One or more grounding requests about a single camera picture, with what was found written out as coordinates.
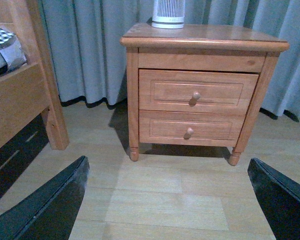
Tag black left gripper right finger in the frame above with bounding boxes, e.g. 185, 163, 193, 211
247, 158, 300, 240

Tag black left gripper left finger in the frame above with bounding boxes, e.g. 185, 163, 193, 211
0, 156, 90, 240

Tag wooden drawer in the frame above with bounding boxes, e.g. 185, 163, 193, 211
139, 69, 258, 115
139, 110, 245, 147

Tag wooden nightstand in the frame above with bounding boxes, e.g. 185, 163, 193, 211
120, 23, 290, 166

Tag grey curtain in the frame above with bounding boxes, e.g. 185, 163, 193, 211
38, 0, 300, 118

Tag white cylindrical air purifier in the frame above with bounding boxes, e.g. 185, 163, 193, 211
151, 0, 186, 29

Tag wooden bed frame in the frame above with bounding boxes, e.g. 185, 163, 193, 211
0, 0, 69, 150

